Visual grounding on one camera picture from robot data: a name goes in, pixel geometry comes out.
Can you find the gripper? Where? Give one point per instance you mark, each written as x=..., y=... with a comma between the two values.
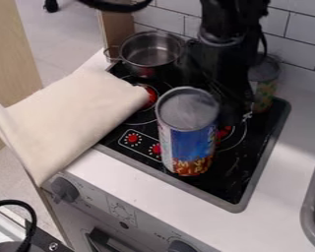
x=219, y=65

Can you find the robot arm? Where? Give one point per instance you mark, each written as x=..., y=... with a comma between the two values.
x=228, y=14

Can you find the green and yellow can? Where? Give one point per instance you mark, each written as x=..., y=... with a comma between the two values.
x=264, y=87

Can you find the blue can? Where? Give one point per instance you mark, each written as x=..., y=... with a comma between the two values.
x=188, y=138

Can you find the toy stove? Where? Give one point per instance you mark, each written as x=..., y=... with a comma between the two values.
x=234, y=170

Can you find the silver pot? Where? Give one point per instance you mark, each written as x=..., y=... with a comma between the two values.
x=151, y=52

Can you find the cardboard box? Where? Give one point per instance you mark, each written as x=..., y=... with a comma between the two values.
x=117, y=28

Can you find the cream cloth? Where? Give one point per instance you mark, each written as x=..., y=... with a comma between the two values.
x=63, y=121

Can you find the wooden board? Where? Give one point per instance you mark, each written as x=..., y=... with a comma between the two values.
x=9, y=65

